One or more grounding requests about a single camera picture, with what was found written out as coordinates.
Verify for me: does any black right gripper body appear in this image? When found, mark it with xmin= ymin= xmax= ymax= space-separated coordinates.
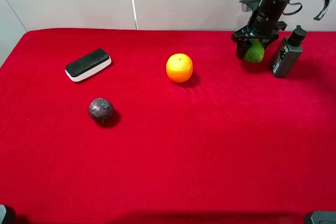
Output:
xmin=231 ymin=10 xmax=287 ymax=42

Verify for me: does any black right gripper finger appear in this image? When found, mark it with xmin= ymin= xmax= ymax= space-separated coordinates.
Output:
xmin=259 ymin=35 xmax=279 ymax=49
xmin=236 ymin=38 xmax=252 ymax=59

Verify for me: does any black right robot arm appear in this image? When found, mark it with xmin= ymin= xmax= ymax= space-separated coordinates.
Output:
xmin=232 ymin=0 xmax=291 ymax=59

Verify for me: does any dark grey pump bottle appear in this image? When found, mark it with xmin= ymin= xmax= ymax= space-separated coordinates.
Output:
xmin=270 ymin=25 xmax=307 ymax=78

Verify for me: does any orange fruit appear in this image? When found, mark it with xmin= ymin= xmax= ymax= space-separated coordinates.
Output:
xmin=166 ymin=54 xmax=193 ymax=83

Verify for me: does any red velvet table cloth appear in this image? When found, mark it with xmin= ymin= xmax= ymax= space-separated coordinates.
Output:
xmin=1 ymin=29 xmax=335 ymax=223

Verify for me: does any dark purple mangosteen fruit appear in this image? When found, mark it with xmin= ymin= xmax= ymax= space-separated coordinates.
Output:
xmin=88 ymin=98 xmax=114 ymax=124

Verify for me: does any black and white board eraser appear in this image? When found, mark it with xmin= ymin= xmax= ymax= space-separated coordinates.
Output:
xmin=65 ymin=49 xmax=112 ymax=82

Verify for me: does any dark right base corner block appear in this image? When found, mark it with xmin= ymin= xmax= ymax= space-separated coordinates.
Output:
xmin=304 ymin=211 xmax=336 ymax=224

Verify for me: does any dark base corner block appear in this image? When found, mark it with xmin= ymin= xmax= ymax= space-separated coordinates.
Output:
xmin=0 ymin=205 xmax=15 ymax=224
xmin=304 ymin=211 xmax=336 ymax=224

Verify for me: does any dark left base corner block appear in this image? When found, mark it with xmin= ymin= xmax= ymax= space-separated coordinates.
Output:
xmin=0 ymin=205 xmax=15 ymax=224

